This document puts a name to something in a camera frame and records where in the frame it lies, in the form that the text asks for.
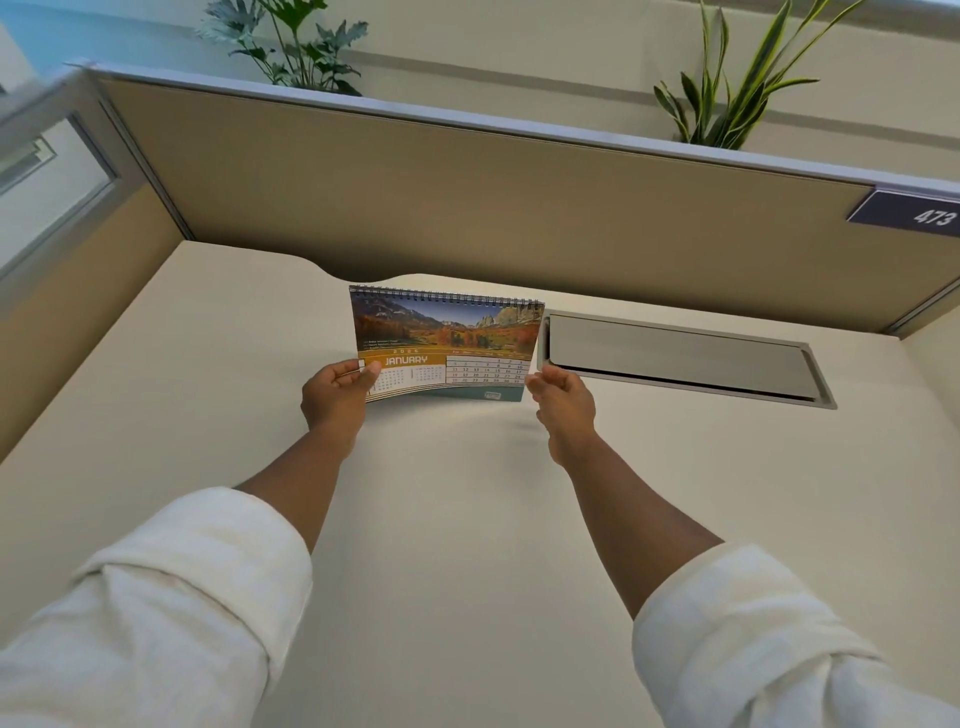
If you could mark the person's right hand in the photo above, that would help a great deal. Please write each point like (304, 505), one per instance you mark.
(566, 409)

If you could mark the person's left hand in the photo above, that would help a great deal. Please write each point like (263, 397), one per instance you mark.
(334, 401)

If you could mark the person's left thumb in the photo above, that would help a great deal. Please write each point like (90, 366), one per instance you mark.
(360, 371)

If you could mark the person's right thumb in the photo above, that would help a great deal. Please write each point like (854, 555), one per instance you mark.
(541, 384)

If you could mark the spiral desk calendar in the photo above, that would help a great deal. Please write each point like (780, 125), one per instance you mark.
(448, 345)

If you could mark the person's right forearm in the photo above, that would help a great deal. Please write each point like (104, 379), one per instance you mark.
(705, 592)

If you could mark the person's left forearm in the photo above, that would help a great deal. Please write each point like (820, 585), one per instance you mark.
(180, 592)

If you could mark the beige cubicle partition panel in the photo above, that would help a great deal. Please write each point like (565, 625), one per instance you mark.
(495, 202)

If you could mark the broad-leaf green plant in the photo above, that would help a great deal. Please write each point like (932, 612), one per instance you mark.
(289, 41)

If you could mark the striped long-leaf green plant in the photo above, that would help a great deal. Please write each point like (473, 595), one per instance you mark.
(739, 82)

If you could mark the glass side partition panel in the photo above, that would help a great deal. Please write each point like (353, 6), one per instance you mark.
(45, 172)

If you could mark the dark partition number plate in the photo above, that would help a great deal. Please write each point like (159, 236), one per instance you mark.
(906, 214)

